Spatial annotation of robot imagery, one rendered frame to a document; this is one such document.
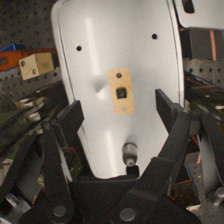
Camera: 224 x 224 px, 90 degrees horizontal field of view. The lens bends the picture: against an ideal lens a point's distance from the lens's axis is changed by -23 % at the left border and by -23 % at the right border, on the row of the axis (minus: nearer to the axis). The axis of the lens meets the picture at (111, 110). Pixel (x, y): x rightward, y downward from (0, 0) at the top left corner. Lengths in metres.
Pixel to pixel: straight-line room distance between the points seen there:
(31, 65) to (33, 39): 0.46
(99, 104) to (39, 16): 0.52
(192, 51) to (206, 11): 0.09
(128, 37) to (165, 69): 0.08
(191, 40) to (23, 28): 0.65
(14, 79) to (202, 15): 0.75
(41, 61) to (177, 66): 0.22
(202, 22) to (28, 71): 0.31
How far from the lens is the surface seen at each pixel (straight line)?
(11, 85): 0.79
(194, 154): 0.38
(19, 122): 0.23
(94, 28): 0.25
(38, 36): 0.66
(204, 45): 0.31
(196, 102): 0.30
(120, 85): 0.25
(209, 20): 0.30
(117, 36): 0.25
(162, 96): 0.16
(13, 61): 0.24
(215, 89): 0.37
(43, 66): 0.24
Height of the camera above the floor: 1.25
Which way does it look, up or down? 66 degrees down
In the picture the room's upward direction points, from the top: 167 degrees counter-clockwise
